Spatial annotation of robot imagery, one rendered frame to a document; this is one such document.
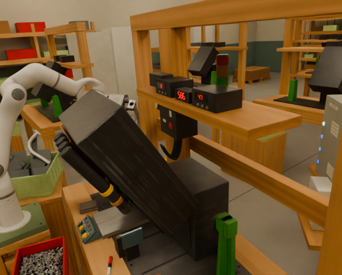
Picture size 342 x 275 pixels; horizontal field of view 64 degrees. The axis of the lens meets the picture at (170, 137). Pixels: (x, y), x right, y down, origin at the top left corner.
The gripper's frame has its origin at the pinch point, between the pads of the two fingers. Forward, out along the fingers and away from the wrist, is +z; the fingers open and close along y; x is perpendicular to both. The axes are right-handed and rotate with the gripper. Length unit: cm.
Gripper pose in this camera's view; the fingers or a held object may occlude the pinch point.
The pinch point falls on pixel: (131, 105)
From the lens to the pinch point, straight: 168.0
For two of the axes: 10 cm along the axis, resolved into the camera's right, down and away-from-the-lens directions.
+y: 2.6, -9.1, 3.3
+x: 1.4, 3.8, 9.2
